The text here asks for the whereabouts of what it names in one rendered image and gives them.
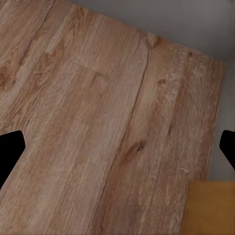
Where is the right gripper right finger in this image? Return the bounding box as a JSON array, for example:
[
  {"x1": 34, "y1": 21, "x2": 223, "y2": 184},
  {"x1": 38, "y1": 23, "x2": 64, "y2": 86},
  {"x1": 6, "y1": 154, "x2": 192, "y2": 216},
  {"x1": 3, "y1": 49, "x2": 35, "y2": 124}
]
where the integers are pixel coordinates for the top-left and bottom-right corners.
[{"x1": 219, "y1": 130, "x2": 235, "y2": 170}]

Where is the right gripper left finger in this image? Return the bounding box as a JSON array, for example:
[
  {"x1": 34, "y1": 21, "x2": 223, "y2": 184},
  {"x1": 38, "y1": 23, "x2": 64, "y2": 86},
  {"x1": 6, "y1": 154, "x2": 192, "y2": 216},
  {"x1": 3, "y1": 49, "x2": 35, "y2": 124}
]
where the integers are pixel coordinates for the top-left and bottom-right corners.
[{"x1": 0, "y1": 130, "x2": 25, "y2": 188}]

